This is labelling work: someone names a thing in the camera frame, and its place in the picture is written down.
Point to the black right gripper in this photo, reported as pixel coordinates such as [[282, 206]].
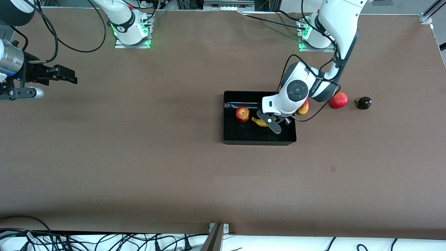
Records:
[[33, 71]]

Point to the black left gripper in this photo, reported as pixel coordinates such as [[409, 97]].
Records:
[[283, 118]]

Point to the yellow banana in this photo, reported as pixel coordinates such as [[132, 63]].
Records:
[[259, 122]]

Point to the black plastic box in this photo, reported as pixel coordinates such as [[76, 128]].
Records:
[[251, 134]]

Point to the red yellow apple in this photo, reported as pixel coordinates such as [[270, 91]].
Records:
[[242, 114]]

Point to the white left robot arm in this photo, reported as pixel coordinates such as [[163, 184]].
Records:
[[343, 21]]

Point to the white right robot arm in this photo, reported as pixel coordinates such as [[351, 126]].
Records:
[[125, 21]]

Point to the red yellow mango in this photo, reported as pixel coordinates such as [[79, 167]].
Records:
[[304, 108]]

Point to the red pomegranate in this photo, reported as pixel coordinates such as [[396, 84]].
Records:
[[339, 101]]

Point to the dark purple eggplant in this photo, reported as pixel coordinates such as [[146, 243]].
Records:
[[364, 103]]

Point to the aluminium profile beam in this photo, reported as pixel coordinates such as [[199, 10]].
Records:
[[213, 240]]

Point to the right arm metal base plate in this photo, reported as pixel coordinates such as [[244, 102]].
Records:
[[120, 46]]

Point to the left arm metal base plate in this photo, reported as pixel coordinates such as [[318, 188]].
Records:
[[306, 50]]

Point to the silver metal frame rail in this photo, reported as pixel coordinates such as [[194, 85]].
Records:
[[226, 5]]

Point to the aluminium corner bracket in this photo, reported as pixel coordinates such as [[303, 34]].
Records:
[[425, 17]]

